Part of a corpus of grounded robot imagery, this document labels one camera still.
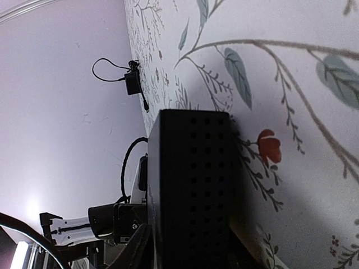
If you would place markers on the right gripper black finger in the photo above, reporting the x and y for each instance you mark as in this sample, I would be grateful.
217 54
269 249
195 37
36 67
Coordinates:
138 253

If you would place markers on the black network switch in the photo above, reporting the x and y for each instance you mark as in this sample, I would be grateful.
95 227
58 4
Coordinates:
190 188

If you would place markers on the black power adapter plug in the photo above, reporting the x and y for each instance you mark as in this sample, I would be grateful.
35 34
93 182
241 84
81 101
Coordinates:
131 78

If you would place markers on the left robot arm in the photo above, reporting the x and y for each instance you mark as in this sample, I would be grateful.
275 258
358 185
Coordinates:
115 222

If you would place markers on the floral table mat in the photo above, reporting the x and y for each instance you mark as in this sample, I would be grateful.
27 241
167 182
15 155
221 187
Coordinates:
287 74

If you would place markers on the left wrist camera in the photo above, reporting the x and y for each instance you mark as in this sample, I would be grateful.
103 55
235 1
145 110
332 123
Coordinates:
143 173

